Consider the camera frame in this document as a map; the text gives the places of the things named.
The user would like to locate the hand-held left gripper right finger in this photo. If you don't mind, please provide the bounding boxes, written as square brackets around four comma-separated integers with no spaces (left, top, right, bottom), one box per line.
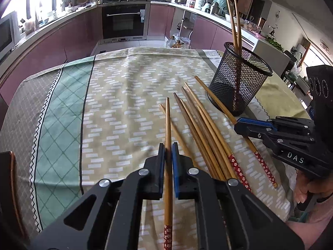
[172,143,305,250]

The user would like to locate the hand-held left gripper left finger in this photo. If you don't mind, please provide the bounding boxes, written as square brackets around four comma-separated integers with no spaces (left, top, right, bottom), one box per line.
[27,143,167,250]

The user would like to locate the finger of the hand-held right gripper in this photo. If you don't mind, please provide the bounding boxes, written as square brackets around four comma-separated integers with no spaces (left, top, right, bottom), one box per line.
[234,123,316,152]
[237,117,316,134]

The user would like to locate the bunch of wooden chopsticks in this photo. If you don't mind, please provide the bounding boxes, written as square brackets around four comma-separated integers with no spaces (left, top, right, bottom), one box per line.
[159,82,253,194]

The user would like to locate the red-ended wooden chopstick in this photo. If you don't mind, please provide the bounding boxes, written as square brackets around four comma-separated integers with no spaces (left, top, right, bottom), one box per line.
[225,0,241,110]
[234,0,244,107]
[194,76,278,189]
[163,97,174,250]

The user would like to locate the black mesh utensil holder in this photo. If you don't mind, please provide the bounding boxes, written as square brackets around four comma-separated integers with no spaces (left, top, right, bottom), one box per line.
[208,42,273,117]

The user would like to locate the person's right forearm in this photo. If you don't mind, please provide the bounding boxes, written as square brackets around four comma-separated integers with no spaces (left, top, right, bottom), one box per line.
[286,212,333,250]

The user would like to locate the person's right hand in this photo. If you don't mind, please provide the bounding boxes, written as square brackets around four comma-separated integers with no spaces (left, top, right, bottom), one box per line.
[293,173,333,215]

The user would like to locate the beige green patterned tablecloth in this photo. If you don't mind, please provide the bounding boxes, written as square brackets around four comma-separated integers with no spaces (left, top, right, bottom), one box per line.
[0,46,294,250]

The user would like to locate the green potted plant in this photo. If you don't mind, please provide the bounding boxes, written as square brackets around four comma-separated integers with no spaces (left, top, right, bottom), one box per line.
[267,37,285,53]

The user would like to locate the clear plastic bottle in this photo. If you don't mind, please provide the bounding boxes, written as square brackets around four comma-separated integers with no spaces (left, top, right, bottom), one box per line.
[166,36,183,49]

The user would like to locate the small stool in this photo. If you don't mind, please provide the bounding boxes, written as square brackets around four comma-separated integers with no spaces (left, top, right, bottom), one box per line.
[178,17,194,35]

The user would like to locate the green plastic bag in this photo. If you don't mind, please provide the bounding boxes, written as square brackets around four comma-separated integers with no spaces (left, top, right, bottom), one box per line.
[213,0,227,15]

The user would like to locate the built-in black oven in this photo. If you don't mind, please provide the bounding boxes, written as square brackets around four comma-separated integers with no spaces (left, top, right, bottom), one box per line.
[101,3,147,40]

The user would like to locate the pink kitchen base cabinets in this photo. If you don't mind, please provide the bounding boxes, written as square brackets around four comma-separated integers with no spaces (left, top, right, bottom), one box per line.
[0,4,250,99]

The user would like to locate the white microwave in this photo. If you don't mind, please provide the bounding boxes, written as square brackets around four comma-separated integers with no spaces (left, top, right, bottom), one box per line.
[0,12,20,59]

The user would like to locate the kitchen window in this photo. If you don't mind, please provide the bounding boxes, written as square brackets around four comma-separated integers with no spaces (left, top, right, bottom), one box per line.
[0,0,67,21]

